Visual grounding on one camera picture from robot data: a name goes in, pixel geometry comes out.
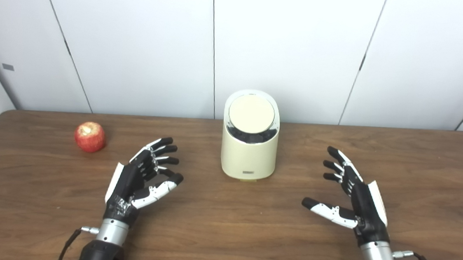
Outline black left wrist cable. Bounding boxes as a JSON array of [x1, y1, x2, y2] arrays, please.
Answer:
[[57, 224, 100, 260]]

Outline cream round bin lid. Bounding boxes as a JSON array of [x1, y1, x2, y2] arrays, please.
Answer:
[[227, 93, 277, 136]]

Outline red apple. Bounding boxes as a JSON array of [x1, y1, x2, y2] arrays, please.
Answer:
[[73, 120, 108, 154]]

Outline cream-colored bin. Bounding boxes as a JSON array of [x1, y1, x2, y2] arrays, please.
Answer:
[[218, 87, 283, 184]]

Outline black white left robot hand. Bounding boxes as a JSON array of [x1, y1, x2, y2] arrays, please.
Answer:
[[103, 132, 187, 230]]

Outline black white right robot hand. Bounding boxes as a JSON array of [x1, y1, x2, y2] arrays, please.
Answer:
[[299, 144, 398, 246]]

